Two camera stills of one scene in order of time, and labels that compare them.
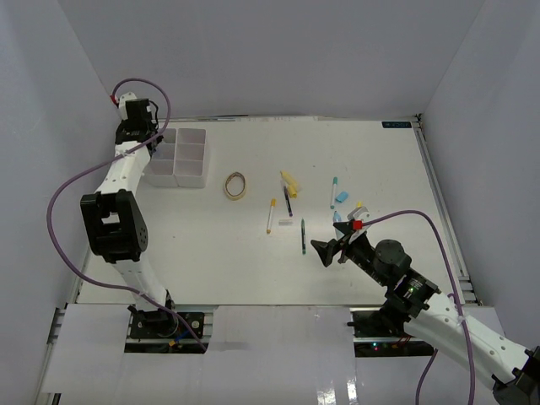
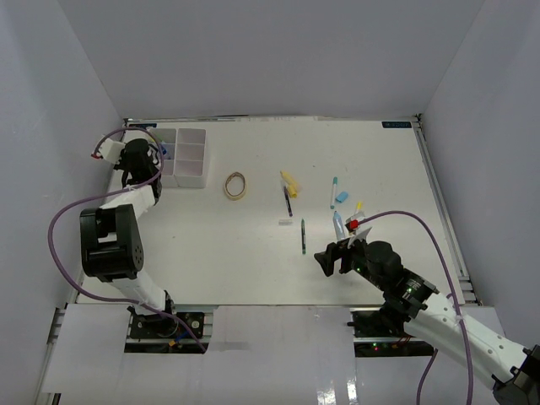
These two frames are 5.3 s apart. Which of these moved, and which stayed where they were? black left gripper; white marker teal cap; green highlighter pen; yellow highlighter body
Moved: black left gripper
Stayed: white marker teal cap; green highlighter pen; yellow highlighter body
